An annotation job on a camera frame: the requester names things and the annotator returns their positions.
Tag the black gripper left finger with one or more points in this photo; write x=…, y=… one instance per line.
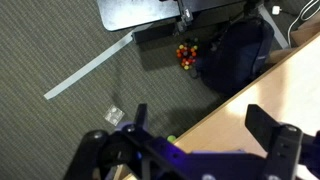
x=142, y=116

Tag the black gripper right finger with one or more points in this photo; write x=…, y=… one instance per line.
x=263, y=123

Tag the small clear plastic packet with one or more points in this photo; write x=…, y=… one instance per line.
x=114, y=115

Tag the small green ball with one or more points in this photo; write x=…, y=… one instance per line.
x=171, y=138

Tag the colourful ball cluster toy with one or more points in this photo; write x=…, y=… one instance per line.
x=184, y=61

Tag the dark blue backpack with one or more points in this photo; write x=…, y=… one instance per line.
x=233, y=56

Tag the grey tape strip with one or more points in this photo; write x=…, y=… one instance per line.
x=86, y=68

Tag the grey metal table leg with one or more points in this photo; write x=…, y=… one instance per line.
x=273, y=26

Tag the tan cardboard box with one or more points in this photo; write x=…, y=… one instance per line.
x=306, y=33

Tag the white plug charger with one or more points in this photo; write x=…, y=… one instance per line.
x=276, y=10

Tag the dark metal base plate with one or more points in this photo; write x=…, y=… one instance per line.
x=133, y=13

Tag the black clamp post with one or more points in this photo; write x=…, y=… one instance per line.
x=185, y=15

